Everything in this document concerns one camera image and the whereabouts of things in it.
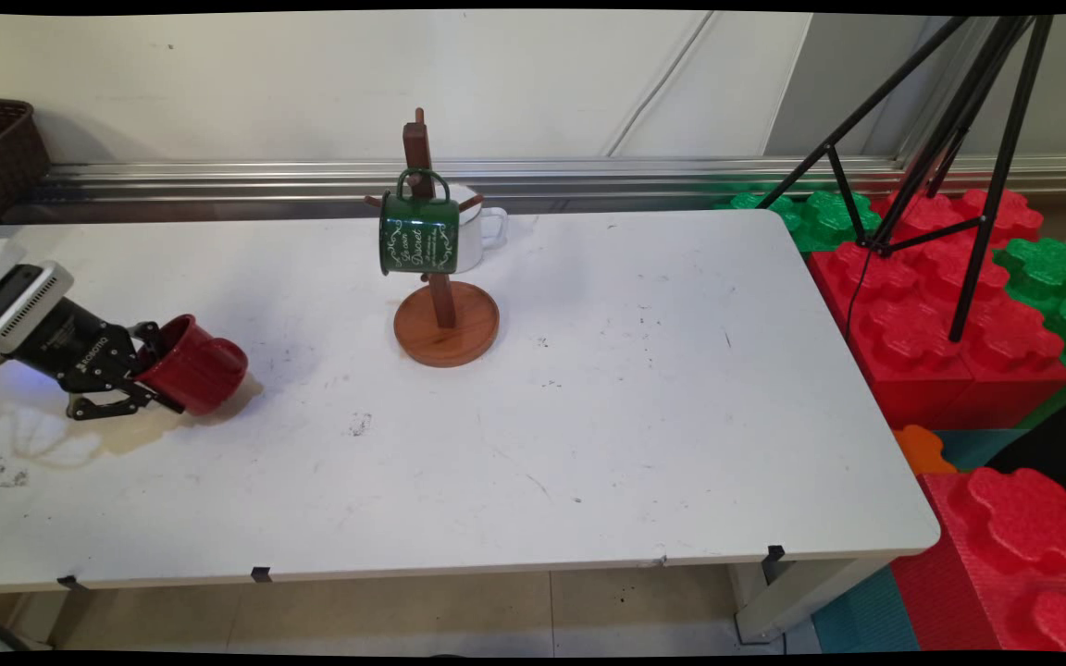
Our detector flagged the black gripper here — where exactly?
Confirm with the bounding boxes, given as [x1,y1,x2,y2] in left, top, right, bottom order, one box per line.
[11,296,187,423]

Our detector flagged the red enamel mug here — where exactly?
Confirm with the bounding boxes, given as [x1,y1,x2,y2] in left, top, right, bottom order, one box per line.
[133,314,250,417]

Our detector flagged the brown wicker basket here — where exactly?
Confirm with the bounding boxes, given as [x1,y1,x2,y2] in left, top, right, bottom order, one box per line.
[0,96,52,241]

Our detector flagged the wooden mug tree stand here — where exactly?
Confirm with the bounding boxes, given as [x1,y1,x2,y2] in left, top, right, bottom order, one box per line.
[364,107,501,370]

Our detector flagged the green enamel mug white print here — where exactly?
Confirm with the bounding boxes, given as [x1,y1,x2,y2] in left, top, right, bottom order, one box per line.
[378,167,461,278]

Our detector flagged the white table leg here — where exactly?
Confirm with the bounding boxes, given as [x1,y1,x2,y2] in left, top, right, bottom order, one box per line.
[727,553,897,646]

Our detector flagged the teal foam mat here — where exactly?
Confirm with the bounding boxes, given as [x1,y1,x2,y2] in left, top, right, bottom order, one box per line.
[811,564,923,653]

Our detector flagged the large red foam block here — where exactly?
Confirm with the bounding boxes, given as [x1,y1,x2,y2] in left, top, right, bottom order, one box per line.
[806,236,1066,431]

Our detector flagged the orange foam block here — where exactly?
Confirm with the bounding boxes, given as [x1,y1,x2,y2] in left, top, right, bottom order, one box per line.
[892,424,960,477]

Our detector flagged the black tripod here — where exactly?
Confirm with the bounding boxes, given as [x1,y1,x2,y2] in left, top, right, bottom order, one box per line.
[755,14,1057,345]

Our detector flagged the tall red foam block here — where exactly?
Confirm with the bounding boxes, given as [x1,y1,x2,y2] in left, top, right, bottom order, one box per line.
[892,466,1066,653]

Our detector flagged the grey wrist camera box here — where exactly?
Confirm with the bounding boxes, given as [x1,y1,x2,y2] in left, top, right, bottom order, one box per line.
[0,238,75,355]

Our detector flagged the aluminium rail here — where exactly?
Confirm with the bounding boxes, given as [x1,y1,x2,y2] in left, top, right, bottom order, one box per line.
[29,155,1066,221]

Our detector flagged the white wall cable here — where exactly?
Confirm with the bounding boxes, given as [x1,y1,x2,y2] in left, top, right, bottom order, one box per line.
[605,11,719,158]

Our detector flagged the black tripod cable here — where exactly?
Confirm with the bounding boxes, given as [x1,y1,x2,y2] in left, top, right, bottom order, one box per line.
[845,242,878,357]

